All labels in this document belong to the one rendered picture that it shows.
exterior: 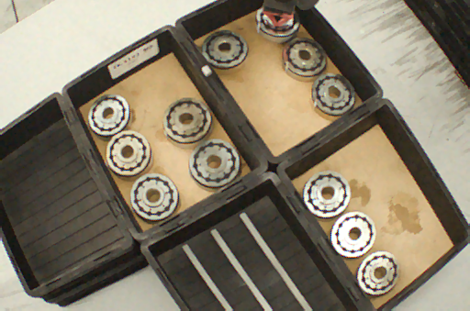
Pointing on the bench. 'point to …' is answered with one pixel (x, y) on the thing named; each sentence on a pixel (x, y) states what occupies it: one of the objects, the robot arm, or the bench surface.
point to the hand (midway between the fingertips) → (279, 16)
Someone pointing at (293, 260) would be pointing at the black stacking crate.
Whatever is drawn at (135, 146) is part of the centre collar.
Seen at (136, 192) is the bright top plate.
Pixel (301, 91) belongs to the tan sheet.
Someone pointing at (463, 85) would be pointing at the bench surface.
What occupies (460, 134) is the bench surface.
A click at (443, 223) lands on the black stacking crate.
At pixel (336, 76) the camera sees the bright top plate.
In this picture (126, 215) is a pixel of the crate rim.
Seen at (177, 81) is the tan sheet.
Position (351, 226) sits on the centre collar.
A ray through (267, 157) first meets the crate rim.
